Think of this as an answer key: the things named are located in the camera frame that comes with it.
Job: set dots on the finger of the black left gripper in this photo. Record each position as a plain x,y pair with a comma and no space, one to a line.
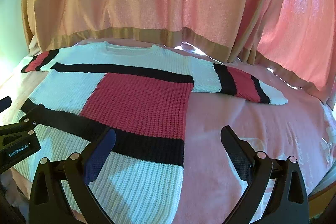
5,103

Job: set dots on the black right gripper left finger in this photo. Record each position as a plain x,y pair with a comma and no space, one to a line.
48,201

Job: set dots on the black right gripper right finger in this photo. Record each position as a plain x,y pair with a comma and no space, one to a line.
288,201

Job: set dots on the white red black knit sweater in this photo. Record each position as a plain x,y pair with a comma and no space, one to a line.
141,93

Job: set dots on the pink bed blanket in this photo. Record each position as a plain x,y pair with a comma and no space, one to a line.
210,187

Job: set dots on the orange pink curtain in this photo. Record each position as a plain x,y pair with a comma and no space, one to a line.
296,38

